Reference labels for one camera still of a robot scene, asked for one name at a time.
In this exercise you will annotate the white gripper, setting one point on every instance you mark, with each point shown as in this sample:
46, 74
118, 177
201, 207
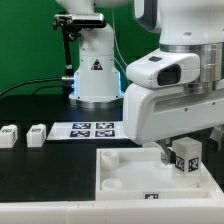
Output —
151, 115

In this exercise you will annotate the white L-shaped fence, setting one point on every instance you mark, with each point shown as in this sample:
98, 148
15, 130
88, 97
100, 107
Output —
141, 211

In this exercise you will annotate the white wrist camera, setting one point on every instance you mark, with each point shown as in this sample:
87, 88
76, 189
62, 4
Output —
161, 69

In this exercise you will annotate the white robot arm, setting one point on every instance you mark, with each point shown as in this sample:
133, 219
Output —
184, 26

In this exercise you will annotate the tag marker sheet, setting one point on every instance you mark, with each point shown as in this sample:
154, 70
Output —
87, 130

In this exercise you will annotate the black camera on stand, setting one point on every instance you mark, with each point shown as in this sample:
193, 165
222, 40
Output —
71, 26

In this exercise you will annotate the white square tabletop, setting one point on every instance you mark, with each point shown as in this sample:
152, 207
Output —
138, 173

